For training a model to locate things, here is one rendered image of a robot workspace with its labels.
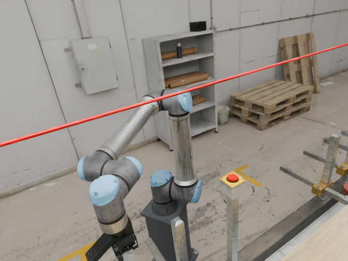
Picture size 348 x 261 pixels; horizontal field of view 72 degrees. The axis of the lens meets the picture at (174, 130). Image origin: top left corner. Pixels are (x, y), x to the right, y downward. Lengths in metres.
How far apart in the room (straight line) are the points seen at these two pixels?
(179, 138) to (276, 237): 0.73
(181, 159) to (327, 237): 0.76
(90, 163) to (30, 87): 2.37
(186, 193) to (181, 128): 0.44
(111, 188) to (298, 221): 1.13
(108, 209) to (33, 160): 2.77
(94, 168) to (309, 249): 0.91
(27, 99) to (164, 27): 1.96
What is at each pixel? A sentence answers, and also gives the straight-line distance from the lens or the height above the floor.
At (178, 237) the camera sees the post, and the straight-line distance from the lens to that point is 0.92.
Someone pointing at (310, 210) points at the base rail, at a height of 0.70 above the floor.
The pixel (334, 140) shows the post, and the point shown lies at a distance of 1.52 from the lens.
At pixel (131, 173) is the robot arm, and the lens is 0.82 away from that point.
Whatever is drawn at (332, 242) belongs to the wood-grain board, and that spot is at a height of 0.90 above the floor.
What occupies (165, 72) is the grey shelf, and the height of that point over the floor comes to 1.04.
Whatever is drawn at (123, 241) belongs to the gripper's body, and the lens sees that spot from 0.90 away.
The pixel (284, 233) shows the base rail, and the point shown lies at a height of 0.70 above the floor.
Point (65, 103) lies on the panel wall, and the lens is 3.26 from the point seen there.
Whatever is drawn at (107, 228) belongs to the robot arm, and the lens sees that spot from 0.82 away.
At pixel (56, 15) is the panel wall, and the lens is 3.17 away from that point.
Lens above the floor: 1.81
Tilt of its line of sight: 26 degrees down
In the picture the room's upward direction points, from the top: 7 degrees counter-clockwise
